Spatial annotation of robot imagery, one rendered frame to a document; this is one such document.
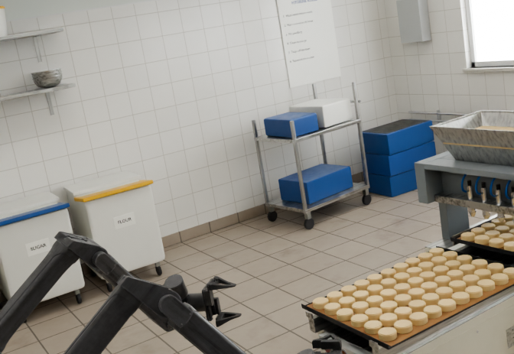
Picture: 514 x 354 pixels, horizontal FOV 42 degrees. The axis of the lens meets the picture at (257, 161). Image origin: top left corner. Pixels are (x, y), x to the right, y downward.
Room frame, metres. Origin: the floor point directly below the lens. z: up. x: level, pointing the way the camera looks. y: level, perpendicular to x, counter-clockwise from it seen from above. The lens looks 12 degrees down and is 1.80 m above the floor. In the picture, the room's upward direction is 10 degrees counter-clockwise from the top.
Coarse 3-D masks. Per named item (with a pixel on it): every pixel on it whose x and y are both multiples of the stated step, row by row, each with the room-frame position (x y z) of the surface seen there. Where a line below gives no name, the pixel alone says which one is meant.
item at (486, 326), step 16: (496, 304) 1.90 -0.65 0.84; (512, 304) 1.94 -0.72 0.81; (464, 320) 1.83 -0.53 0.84; (480, 320) 1.86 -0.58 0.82; (496, 320) 1.89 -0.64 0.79; (512, 320) 1.93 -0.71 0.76; (352, 336) 1.85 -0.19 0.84; (448, 336) 1.79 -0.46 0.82; (464, 336) 1.82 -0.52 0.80; (480, 336) 1.85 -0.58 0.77; (496, 336) 1.89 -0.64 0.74; (512, 336) 1.93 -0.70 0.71; (416, 352) 1.72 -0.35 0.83; (432, 352) 1.75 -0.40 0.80; (448, 352) 1.78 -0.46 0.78; (464, 352) 1.81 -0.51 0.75; (480, 352) 1.85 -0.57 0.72; (496, 352) 1.89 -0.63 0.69; (512, 352) 1.92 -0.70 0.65
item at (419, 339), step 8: (512, 288) 1.96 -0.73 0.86; (496, 296) 1.92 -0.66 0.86; (504, 296) 1.93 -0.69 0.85; (480, 304) 1.88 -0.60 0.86; (488, 304) 1.89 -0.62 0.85; (464, 312) 1.84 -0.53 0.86; (472, 312) 1.86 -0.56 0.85; (448, 320) 1.80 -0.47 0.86; (456, 320) 1.82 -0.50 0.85; (432, 328) 1.77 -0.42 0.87; (440, 328) 1.78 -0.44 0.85; (416, 336) 1.73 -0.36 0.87; (424, 336) 1.75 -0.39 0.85; (432, 336) 1.77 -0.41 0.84; (376, 344) 1.66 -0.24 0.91; (400, 344) 1.70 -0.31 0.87; (408, 344) 1.72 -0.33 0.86; (416, 344) 1.73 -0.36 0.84; (376, 352) 1.67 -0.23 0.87; (384, 352) 1.67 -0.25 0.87; (392, 352) 1.69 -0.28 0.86; (400, 352) 1.70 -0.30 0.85
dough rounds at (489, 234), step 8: (488, 224) 2.38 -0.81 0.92; (496, 224) 2.38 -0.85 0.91; (504, 224) 2.38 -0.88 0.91; (512, 224) 2.34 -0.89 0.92; (464, 232) 2.33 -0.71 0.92; (472, 232) 2.32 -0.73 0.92; (480, 232) 2.32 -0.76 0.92; (488, 232) 2.29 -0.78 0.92; (496, 232) 2.28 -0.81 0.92; (504, 232) 2.30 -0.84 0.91; (512, 232) 2.26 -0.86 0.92; (464, 240) 2.30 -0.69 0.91; (472, 240) 2.29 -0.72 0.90; (480, 240) 2.24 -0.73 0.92; (488, 240) 2.24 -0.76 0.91; (496, 240) 2.21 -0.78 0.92; (504, 240) 2.22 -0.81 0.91; (512, 240) 2.22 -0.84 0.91; (504, 248) 2.16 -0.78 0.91; (512, 248) 2.13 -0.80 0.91
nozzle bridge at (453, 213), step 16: (432, 160) 2.47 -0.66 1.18; (448, 160) 2.43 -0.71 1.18; (416, 176) 2.47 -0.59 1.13; (432, 176) 2.46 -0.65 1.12; (448, 176) 2.45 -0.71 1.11; (480, 176) 2.21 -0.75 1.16; (496, 176) 2.16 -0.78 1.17; (512, 176) 2.10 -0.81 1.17; (432, 192) 2.45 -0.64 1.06; (448, 192) 2.45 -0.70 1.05; (448, 208) 2.50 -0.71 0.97; (464, 208) 2.55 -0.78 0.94; (480, 208) 2.27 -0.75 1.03; (496, 208) 2.21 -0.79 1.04; (512, 208) 2.15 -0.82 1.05; (448, 224) 2.50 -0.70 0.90; (464, 224) 2.55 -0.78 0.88
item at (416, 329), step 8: (512, 280) 1.91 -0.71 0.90; (496, 288) 1.88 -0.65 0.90; (504, 288) 1.87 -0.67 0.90; (488, 296) 1.83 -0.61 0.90; (312, 304) 1.98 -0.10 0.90; (456, 304) 1.82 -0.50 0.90; (464, 304) 1.81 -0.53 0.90; (472, 304) 1.80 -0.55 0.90; (320, 312) 1.92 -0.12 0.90; (448, 312) 1.78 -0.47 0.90; (456, 312) 1.77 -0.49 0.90; (432, 320) 1.74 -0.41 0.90; (440, 320) 1.74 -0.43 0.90; (360, 328) 1.77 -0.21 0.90; (416, 328) 1.71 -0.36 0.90; (424, 328) 1.71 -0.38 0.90; (376, 336) 1.71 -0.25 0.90; (400, 336) 1.68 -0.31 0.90; (408, 336) 1.67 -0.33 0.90; (392, 344) 1.65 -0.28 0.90
